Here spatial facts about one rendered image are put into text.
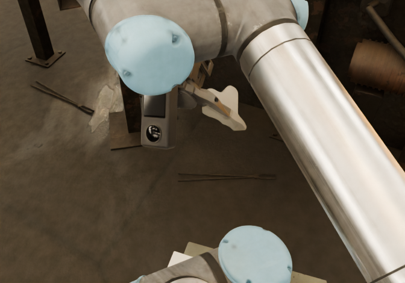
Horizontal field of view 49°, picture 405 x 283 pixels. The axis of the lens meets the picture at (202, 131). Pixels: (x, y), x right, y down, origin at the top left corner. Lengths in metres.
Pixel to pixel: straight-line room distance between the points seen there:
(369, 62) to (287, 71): 0.86
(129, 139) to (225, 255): 1.06
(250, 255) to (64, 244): 0.87
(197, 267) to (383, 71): 0.79
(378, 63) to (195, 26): 0.88
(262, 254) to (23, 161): 1.19
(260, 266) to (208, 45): 0.37
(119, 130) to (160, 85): 1.30
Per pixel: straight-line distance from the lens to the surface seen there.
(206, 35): 0.45
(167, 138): 0.60
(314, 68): 0.42
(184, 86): 0.61
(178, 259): 0.94
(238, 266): 0.68
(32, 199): 1.60
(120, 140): 1.69
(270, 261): 0.70
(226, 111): 0.66
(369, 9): 1.31
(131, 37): 0.41
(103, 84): 1.96
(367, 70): 1.28
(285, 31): 0.45
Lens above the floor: 1.21
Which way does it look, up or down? 45 degrees down
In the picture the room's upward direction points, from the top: straight up
